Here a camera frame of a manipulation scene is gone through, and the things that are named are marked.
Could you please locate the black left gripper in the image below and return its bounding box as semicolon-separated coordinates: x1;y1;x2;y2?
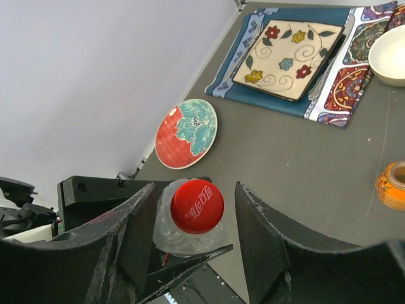
57;175;150;232

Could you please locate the red bottle cap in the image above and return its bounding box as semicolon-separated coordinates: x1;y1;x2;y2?
170;179;225;234

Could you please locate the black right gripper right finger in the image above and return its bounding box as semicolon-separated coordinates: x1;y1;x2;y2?
235;183;404;303

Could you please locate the cream floral square plate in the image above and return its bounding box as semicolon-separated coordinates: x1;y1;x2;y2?
233;20;344;102

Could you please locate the small red cap bottle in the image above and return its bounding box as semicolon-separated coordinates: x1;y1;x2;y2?
153;179;227;257

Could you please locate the red teal round plate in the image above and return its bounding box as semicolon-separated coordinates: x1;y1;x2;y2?
154;99;218;170

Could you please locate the silver fork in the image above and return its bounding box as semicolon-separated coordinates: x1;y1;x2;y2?
226;17;265;82

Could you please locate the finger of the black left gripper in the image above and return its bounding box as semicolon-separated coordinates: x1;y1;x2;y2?
136;244;234;303

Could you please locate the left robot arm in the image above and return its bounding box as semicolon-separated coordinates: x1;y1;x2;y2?
1;176;232;303

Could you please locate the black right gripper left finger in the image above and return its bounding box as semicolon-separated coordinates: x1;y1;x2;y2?
1;183;157;303

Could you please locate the orange juice bottle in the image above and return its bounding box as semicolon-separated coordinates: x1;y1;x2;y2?
375;160;404;211

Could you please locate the blue patterned placemat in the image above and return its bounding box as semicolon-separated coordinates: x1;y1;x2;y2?
205;1;404;128

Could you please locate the cream ceramic bowl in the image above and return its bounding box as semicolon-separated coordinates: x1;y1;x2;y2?
368;25;405;87

